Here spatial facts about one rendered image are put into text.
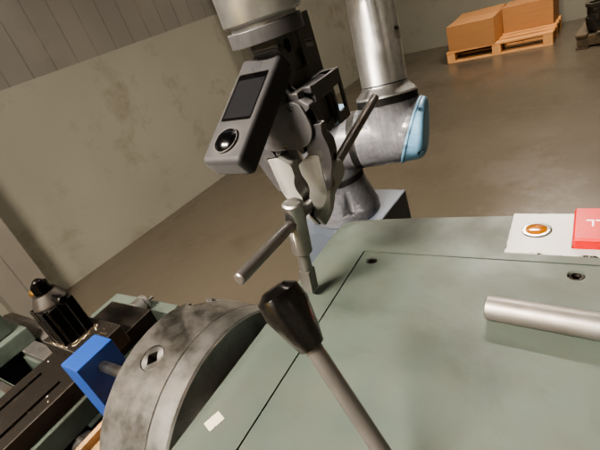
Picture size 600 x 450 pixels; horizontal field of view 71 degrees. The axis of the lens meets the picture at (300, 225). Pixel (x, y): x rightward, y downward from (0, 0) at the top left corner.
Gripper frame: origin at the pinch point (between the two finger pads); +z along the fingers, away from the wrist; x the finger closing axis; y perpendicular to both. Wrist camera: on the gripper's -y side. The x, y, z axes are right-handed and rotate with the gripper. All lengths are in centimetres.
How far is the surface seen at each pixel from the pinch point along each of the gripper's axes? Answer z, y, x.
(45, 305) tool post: 21, -6, 76
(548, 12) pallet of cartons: 105, 649, 31
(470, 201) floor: 134, 225, 45
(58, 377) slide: 37, -14, 77
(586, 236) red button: 7.1, 8.1, -24.6
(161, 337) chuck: 10.1, -13.0, 19.9
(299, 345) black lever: -3.3, -19.3, -10.5
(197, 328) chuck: 10.1, -10.3, 15.6
